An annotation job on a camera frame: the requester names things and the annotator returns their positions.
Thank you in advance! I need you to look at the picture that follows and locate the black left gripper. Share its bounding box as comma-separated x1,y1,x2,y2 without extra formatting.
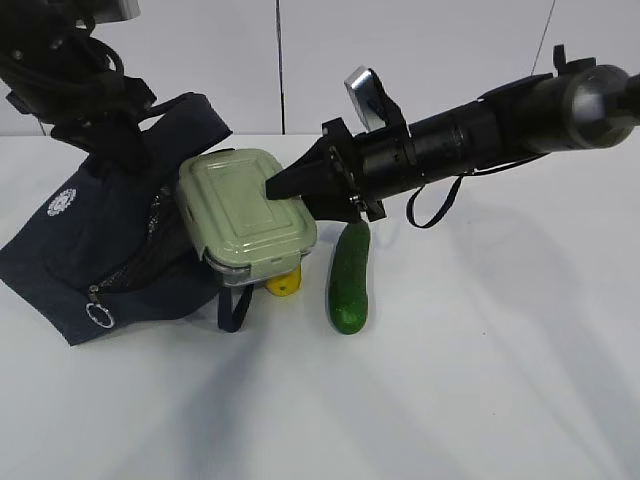
51,77,156,175

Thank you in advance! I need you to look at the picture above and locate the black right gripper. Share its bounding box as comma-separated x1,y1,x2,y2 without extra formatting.
265,118,386,222

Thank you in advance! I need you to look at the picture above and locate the green lidded lunch box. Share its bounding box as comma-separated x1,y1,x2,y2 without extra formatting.
176,148,317,287

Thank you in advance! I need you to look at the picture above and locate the yellow toy fruit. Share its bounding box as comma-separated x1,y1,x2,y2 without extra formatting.
265,265,302,297

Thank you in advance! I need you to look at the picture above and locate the navy blue fabric bag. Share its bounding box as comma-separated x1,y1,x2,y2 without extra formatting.
1,93,253,346

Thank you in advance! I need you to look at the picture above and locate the green cucumber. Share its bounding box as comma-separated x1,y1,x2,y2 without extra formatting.
327,222,371,335

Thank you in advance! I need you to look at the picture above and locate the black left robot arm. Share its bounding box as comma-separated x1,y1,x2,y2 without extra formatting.
1,1,156,173

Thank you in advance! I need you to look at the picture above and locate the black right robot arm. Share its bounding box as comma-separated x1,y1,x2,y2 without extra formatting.
265,46,639,223

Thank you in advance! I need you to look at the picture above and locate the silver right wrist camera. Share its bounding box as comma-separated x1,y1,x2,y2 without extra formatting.
344,66,405,133

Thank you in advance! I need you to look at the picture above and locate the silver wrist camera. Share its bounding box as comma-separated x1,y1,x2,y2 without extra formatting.
344,66,405,133
75,0,141,23

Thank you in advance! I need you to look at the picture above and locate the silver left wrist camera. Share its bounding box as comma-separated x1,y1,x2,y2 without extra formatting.
75,0,141,23

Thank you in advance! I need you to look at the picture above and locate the silver zipper pull ring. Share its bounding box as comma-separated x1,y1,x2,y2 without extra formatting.
85,301,115,329

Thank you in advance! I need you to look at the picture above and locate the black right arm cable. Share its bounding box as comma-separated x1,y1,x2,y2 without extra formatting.
405,149,546,229

